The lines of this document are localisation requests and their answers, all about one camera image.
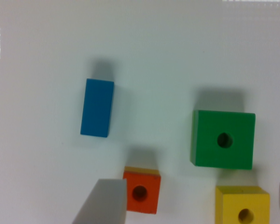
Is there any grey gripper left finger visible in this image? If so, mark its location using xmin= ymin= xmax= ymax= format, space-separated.
xmin=73 ymin=179 xmax=127 ymax=224

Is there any yellow square block with hole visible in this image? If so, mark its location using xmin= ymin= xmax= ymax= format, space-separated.
xmin=215 ymin=186 xmax=270 ymax=224

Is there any orange square block with hole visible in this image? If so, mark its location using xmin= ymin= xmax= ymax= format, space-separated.
xmin=123 ymin=166 xmax=161 ymax=214

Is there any green square block with hole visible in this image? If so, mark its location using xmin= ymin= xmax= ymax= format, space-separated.
xmin=190 ymin=110 xmax=256 ymax=170

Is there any blue rectangular wooden block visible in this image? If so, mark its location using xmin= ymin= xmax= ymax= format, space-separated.
xmin=80 ymin=78 xmax=114 ymax=137

